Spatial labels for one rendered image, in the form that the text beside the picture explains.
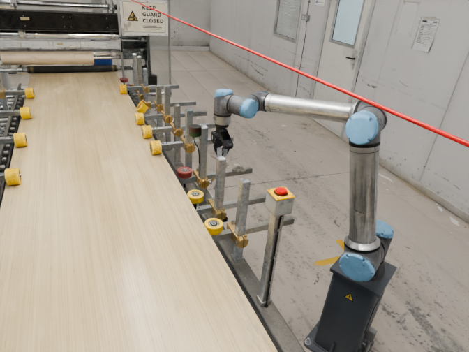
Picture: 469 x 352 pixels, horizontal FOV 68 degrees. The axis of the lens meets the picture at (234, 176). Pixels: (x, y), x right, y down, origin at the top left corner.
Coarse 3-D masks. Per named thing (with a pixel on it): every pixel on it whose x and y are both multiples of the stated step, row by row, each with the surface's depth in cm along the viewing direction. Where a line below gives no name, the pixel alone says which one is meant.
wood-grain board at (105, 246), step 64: (64, 128) 231; (128, 128) 239; (64, 192) 165; (128, 192) 169; (0, 256) 126; (64, 256) 128; (128, 256) 131; (192, 256) 133; (0, 320) 103; (64, 320) 105; (128, 320) 107; (192, 320) 108; (256, 320) 110
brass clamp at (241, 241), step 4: (228, 224) 160; (228, 228) 160; (232, 228) 157; (232, 232) 156; (232, 236) 156; (236, 236) 153; (240, 236) 153; (244, 236) 154; (232, 240) 157; (236, 240) 153; (240, 240) 151; (244, 240) 152; (248, 240) 154; (236, 244) 153; (240, 244) 152; (244, 244) 153
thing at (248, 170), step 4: (244, 168) 208; (248, 168) 208; (252, 168) 208; (212, 172) 201; (228, 172) 202; (232, 172) 204; (236, 172) 205; (240, 172) 206; (244, 172) 207; (248, 172) 209; (192, 176) 195; (208, 176) 198; (212, 176) 199; (228, 176) 204; (180, 180) 195; (184, 180) 193; (188, 180) 194; (192, 180) 195
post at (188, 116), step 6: (186, 108) 199; (186, 114) 198; (192, 114) 199; (186, 120) 200; (192, 120) 200; (186, 126) 202; (186, 132) 203; (186, 138) 205; (192, 138) 206; (186, 156) 210; (192, 156) 212; (186, 162) 212
